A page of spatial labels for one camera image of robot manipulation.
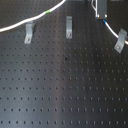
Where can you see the grey cable clip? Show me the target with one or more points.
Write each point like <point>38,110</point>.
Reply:
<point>121,41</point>
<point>29,32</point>
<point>69,27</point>

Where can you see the black connector box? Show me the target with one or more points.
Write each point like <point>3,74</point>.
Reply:
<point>101,11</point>

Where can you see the right grey cable clip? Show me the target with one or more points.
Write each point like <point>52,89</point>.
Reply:
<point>121,41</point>

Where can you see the middle grey cable clip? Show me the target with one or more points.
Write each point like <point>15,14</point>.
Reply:
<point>69,27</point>

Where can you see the left grey cable clip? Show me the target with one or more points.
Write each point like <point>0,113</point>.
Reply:
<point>29,32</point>

